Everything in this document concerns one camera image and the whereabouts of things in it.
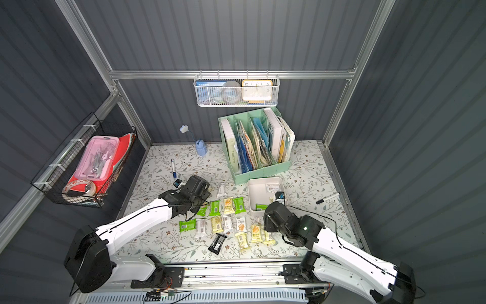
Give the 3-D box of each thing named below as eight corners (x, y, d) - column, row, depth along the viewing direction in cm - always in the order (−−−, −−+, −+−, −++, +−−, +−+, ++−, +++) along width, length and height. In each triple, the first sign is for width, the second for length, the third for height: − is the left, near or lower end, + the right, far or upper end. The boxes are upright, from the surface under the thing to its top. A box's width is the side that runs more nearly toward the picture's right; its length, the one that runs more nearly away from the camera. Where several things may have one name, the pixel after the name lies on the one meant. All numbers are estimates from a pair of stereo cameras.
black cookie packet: (208, 250, 82) (207, 249, 80) (217, 233, 87) (217, 231, 85) (217, 255, 81) (217, 253, 79) (226, 237, 85) (226, 236, 84)
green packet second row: (180, 232, 87) (178, 230, 86) (180, 222, 90) (179, 221, 88) (196, 229, 88) (195, 227, 86) (196, 220, 91) (195, 218, 89)
